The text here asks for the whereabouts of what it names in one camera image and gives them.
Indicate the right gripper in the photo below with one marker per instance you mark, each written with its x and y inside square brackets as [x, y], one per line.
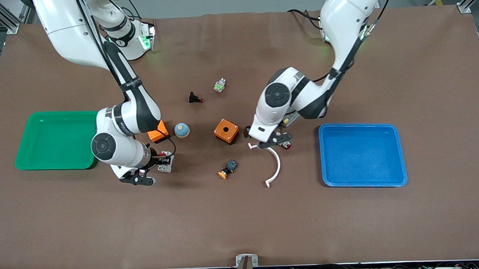
[155, 157]

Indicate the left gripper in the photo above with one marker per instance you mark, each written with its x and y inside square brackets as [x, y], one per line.
[245, 132]

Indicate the white circuit breaker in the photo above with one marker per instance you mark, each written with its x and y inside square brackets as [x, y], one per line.
[167, 164]

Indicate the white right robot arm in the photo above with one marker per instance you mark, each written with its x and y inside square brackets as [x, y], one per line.
[68, 25]

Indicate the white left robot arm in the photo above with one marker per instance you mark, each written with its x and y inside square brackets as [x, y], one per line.
[347, 15]

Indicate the orange button box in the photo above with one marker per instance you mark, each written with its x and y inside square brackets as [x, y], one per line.
[226, 131]

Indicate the orange black rectangular module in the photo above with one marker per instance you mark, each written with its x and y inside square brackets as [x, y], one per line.
[158, 132]

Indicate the blue dome knob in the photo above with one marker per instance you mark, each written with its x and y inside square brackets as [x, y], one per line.
[181, 129]

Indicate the orange blue push button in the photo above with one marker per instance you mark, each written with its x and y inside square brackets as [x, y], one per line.
[228, 169]

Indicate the red emergency stop button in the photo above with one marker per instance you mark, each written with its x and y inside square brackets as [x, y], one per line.
[287, 146]

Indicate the white curved pipe clamp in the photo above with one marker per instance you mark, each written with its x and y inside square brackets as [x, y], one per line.
[278, 163]

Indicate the perforated metal power supply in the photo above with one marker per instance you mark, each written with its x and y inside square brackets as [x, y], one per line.
[291, 116]

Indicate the black red push button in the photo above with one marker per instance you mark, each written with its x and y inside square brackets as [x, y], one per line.
[194, 97]

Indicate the green plastic tray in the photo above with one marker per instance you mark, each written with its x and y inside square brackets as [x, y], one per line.
[56, 141]

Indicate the blue plastic tray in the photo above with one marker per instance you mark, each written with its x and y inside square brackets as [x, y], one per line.
[363, 156]

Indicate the green white switch module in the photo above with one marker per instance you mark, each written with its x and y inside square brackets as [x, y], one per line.
[220, 85]

